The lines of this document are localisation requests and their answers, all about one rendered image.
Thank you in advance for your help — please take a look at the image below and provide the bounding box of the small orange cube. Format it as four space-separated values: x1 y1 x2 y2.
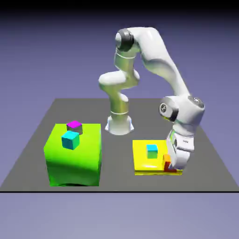
162 154 177 173

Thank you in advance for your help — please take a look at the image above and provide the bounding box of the large yellow box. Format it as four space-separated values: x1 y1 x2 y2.
132 140 183 176

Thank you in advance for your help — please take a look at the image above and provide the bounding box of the small cyan cube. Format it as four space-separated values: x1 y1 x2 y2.
61 130 80 150
146 144 158 159

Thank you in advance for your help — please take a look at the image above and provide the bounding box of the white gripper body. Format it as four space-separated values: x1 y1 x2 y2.
166 134 192 170

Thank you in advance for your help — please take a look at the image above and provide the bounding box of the small magenta cube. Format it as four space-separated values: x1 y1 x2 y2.
66 120 83 135

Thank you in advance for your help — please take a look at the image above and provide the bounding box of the large green box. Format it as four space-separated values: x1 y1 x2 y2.
43 123 102 187

